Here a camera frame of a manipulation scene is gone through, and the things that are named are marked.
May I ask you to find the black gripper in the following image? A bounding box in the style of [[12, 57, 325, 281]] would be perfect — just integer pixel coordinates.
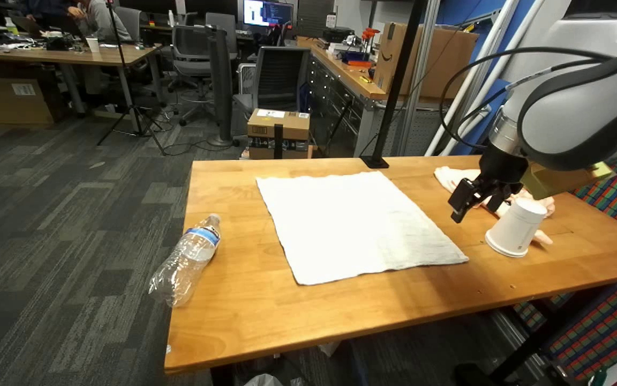
[[446, 141, 534, 225]]

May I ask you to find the person in grey shirt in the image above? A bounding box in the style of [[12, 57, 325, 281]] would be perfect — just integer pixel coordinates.
[[65, 0, 137, 44]]

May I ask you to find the black camera stand pole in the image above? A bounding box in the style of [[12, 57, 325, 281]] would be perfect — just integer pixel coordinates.
[[360, 0, 427, 172]]

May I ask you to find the white paper cup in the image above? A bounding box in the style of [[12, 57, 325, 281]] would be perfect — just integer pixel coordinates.
[[485, 198, 551, 260]]

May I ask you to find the blue board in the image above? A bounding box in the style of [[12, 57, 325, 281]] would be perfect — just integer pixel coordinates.
[[437, 0, 540, 156]]

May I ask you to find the cardboard box with label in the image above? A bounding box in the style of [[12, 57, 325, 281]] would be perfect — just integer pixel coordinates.
[[0, 73, 59, 131]]

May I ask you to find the large cardboard sheet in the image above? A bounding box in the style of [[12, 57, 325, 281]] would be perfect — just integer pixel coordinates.
[[375, 21, 481, 103]]

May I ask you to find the lit computer monitor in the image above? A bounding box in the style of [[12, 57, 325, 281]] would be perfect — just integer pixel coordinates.
[[242, 0, 299, 30]]

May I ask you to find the white cloth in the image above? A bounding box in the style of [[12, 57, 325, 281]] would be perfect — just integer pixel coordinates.
[[254, 170, 471, 288]]

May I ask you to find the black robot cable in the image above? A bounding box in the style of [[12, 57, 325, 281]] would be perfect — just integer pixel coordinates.
[[436, 44, 617, 158]]

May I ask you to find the long wooden desk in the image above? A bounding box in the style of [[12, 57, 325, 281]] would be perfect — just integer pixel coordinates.
[[0, 41, 166, 117]]

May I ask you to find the wooden wrist mount block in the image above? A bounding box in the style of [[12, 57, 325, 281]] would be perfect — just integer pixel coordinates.
[[521, 158, 617, 199]]

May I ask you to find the black tripod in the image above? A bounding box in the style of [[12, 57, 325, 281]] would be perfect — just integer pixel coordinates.
[[96, 0, 169, 156]]

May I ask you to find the black table frame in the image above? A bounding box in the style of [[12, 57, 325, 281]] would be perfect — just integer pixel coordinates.
[[210, 284, 598, 386]]

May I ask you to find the grey office chair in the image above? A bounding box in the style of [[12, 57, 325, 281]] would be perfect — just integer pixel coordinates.
[[172, 23, 214, 81]]

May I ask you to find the clear plastic water bottle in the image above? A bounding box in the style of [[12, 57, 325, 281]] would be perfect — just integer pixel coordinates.
[[147, 211, 223, 308]]

